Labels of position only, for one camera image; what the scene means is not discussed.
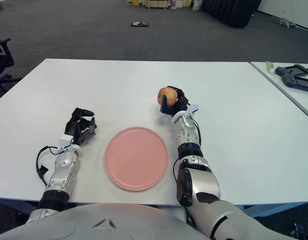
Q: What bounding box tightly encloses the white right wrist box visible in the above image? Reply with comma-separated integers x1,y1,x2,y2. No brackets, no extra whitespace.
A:
186,103,200,118

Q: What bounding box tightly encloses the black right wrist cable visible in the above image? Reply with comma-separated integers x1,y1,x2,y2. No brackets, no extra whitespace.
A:
191,117,202,147

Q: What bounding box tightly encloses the pink round plate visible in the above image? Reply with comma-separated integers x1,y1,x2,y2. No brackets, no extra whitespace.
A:
104,126,169,192

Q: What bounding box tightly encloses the black curtain partition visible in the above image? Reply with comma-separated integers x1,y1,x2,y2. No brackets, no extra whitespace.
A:
201,0,262,29

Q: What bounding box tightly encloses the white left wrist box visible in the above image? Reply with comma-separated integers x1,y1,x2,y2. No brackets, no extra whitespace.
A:
59,134,74,147

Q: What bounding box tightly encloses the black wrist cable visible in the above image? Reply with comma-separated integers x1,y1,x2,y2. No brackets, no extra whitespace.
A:
191,117,202,147
35,145,62,187

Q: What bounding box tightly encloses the blue grey table frame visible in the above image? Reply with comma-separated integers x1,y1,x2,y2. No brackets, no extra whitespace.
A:
0,196,308,219

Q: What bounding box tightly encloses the small grey robot toy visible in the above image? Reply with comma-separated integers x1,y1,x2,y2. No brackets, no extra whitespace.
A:
277,18,298,29

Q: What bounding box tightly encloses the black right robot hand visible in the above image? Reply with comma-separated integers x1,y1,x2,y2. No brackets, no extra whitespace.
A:
158,85,191,118

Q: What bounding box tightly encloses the light wooden crate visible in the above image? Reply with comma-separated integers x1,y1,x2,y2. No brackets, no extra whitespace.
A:
146,0,172,10

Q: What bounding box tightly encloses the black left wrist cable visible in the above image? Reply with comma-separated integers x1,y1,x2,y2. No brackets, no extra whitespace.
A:
35,145,62,187

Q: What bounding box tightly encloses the red yellow apple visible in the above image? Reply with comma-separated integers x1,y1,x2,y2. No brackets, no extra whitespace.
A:
157,86,180,107

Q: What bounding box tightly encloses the grey robot torso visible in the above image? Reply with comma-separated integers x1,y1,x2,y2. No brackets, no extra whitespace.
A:
0,202,212,240

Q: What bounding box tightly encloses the black office chair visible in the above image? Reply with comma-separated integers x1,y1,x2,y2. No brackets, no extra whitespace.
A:
0,26,22,88

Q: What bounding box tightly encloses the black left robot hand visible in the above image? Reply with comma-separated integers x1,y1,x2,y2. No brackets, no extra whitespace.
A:
64,107,98,146

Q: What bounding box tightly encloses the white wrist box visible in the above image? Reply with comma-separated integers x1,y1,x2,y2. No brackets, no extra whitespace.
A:
186,103,200,118
59,134,74,147

